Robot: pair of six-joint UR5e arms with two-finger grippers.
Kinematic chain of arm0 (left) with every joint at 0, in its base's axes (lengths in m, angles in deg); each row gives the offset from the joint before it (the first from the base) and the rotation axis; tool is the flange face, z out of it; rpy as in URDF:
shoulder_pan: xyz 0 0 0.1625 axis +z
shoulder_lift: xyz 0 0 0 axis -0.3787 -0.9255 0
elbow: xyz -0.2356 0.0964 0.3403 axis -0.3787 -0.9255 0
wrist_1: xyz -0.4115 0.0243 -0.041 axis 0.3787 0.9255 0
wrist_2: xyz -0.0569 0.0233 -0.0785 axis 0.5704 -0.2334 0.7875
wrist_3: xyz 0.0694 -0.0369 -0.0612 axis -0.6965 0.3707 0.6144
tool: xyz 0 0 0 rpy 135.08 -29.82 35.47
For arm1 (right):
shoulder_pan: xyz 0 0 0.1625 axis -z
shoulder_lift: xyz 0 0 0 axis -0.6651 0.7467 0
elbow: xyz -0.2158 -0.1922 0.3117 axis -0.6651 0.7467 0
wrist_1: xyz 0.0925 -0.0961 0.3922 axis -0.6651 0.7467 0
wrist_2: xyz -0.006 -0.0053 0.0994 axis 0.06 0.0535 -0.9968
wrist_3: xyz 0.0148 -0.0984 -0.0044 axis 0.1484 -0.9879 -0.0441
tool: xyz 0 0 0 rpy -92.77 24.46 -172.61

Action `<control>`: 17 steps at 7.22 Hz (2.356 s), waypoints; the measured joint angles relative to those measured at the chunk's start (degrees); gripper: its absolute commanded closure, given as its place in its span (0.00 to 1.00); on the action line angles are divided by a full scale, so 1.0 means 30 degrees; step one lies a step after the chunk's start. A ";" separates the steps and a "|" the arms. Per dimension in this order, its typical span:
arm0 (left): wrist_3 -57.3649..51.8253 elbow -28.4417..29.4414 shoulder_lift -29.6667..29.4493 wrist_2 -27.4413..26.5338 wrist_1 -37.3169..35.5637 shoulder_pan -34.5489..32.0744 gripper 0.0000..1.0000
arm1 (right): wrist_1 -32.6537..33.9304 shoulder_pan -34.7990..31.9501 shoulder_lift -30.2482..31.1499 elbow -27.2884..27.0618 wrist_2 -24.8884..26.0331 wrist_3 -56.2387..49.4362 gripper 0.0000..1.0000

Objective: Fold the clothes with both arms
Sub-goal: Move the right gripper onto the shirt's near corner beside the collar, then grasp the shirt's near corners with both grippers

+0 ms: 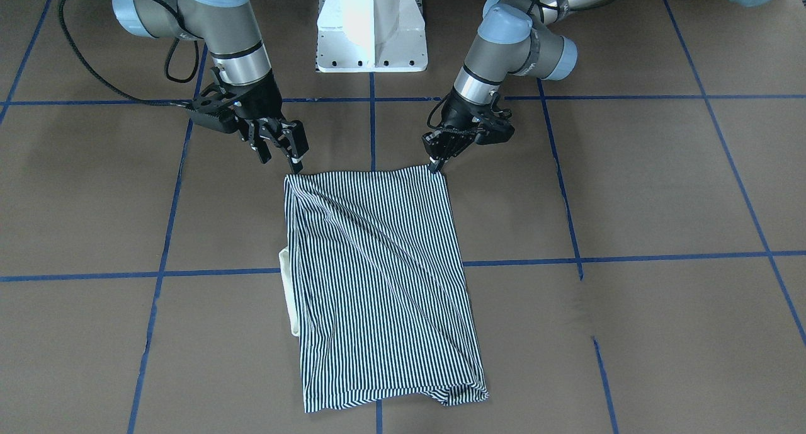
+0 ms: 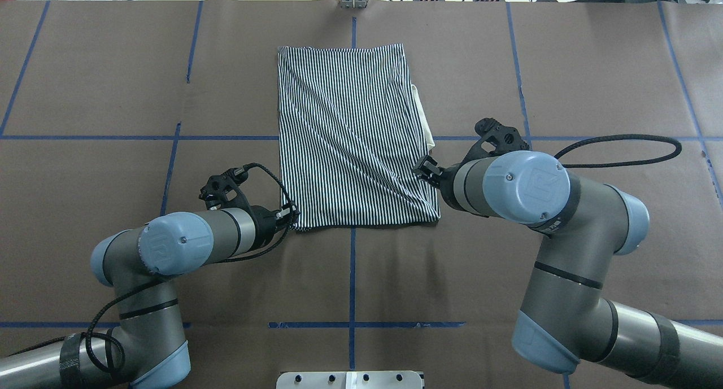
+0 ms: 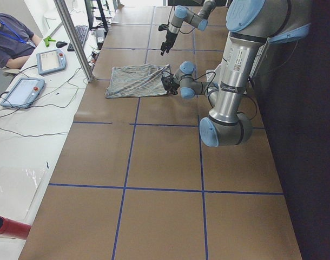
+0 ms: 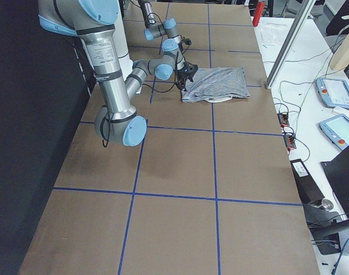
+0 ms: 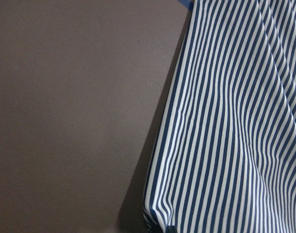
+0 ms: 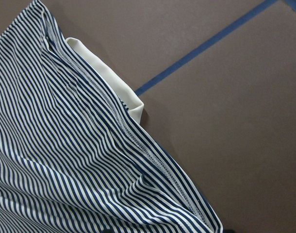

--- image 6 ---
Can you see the striped polo shirt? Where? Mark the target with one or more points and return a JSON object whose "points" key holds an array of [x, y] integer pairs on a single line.
{"points": [[72, 159]]}

